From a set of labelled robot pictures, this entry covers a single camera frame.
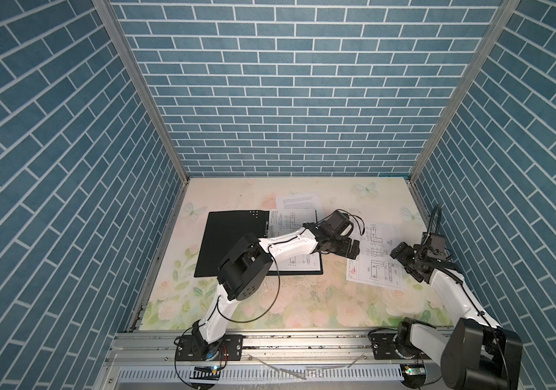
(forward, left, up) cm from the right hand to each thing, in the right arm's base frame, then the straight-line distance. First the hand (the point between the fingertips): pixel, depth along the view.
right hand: (400, 253), depth 88 cm
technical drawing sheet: (+15, +46, -6) cm, 48 cm away
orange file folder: (+9, +69, -6) cm, 70 cm away
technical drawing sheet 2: (-2, +8, -6) cm, 10 cm away
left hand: (0, +18, +1) cm, 18 cm away
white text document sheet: (+28, +38, -7) cm, 47 cm away
